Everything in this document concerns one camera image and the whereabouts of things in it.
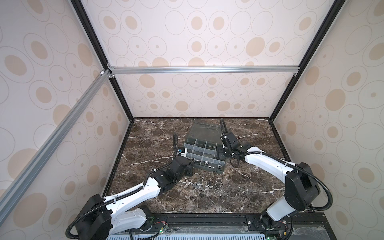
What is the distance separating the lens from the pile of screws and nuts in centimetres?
85

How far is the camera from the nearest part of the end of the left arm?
58 cm

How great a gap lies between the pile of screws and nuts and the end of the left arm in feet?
0.84
